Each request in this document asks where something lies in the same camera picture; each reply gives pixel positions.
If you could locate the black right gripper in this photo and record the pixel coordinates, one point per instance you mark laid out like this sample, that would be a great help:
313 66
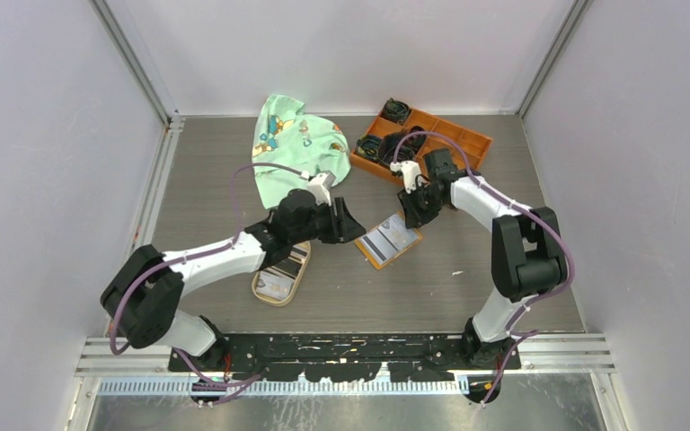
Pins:
412 215

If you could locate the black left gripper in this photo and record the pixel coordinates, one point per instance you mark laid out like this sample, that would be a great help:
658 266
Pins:
343 227

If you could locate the orange leather card holder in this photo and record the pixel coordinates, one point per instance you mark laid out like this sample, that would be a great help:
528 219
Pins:
387 241

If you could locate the beige oval card tray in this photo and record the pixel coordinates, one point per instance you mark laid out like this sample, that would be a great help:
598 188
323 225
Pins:
277 285

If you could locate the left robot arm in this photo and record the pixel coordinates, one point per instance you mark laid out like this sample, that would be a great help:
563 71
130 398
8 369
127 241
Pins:
143 299

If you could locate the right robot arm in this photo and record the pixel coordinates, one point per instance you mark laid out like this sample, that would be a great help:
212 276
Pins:
527 260

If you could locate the black orange rolled tie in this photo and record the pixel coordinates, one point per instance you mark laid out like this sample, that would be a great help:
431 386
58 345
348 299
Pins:
415 139

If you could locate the orange compartment organizer tray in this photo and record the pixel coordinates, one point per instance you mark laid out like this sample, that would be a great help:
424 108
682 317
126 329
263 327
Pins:
467 147

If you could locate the blue yellow rolled tie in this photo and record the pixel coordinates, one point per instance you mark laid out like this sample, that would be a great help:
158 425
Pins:
368 147

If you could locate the dark green rolled tie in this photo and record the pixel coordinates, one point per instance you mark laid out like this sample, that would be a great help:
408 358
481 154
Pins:
395 111

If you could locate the light green printed shirt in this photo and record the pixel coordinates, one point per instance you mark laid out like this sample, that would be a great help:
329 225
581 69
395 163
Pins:
286 136

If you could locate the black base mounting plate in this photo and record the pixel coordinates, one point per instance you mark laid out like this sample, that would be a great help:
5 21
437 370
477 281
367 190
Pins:
345 358

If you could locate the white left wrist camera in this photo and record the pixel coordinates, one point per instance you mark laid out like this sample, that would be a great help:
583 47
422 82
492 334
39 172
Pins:
319 186

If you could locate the aluminium front rail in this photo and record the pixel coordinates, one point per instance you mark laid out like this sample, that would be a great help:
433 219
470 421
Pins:
146 373

